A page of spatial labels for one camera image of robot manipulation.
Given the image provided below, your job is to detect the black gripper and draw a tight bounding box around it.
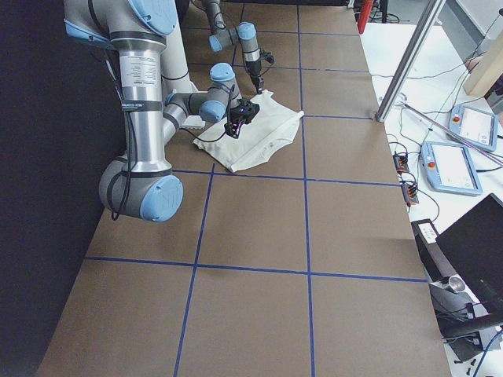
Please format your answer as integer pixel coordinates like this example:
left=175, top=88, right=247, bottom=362
left=224, top=98, right=260, bottom=139
left=245, top=49, right=274, bottom=93

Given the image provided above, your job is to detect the cream long-sleeve printed shirt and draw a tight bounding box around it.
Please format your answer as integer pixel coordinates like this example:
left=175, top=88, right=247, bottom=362
left=193, top=90, right=304, bottom=173

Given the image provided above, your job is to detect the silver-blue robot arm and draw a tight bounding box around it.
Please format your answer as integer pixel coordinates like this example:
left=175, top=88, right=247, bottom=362
left=201, top=0, right=275, bottom=94
left=64, top=1, right=259, bottom=222

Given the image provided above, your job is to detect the red fire extinguisher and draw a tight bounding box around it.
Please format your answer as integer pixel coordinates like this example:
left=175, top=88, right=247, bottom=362
left=357, top=0, right=374, bottom=35

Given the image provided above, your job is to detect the far orange connector block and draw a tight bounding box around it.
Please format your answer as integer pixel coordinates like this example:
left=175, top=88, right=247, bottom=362
left=392, top=153, right=410, bottom=174

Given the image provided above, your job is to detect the orange connector block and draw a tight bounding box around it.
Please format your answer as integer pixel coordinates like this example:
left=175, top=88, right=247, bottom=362
left=400, top=181, right=419, bottom=207
left=392, top=153, right=410, bottom=174

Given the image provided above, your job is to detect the near orange connector block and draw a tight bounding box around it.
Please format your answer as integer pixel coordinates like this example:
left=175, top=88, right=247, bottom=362
left=400, top=181, right=419, bottom=207

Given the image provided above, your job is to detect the near grey teach pendant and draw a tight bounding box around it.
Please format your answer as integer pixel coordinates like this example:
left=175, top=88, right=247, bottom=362
left=420, top=141, right=483, bottom=196

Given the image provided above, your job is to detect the grey teach pendant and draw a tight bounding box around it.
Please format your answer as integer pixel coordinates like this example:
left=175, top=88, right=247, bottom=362
left=420, top=141, right=483, bottom=196
left=449, top=104, right=498, bottom=152

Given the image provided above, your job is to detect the black box white label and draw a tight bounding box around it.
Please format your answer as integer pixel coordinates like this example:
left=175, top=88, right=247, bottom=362
left=411, top=219, right=439, bottom=244

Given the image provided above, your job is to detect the far grey teach pendant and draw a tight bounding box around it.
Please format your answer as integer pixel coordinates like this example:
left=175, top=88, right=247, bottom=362
left=449, top=104, right=498, bottom=152

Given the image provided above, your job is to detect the black monitor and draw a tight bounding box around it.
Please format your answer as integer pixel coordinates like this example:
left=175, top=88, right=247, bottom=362
left=436, top=193, right=503, bottom=313

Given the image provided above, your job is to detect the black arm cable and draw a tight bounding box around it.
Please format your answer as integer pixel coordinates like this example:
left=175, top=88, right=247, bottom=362
left=194, top=84, right=237, bottom=145

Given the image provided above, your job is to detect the grey aluminium frame post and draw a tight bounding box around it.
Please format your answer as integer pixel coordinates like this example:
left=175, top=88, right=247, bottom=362
left=375, top=0, right=446, bottom=123

